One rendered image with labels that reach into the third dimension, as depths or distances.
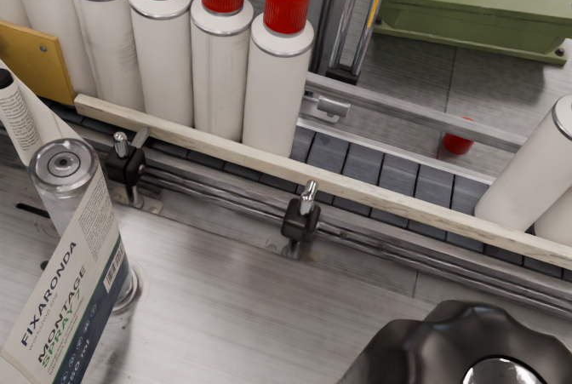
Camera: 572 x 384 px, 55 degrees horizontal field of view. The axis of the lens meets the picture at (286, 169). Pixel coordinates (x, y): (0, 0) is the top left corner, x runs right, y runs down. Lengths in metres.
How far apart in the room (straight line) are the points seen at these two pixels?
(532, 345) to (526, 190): 0.33
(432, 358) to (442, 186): 0.42
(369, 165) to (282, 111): 0.14
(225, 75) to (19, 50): 0.20
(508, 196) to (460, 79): 0.28
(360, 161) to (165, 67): 0.22
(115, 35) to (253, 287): 0.25
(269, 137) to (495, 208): 0.22
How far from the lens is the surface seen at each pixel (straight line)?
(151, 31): 0.47
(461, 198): 0.59
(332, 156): 0.57
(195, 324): 0.48
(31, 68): 0.58
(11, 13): 0.56
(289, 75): 0.45
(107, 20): 0.49
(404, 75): 0.75
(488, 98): 0.77
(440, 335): 0.18
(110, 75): 0.54
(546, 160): 0.48
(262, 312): 0.49
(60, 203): 0.34
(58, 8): 0.52
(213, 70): 0.47
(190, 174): 0.56
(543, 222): 0.59
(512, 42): 0.83
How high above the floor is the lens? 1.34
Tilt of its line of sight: 55 degrees down
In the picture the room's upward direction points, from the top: 11 degrees clockwise
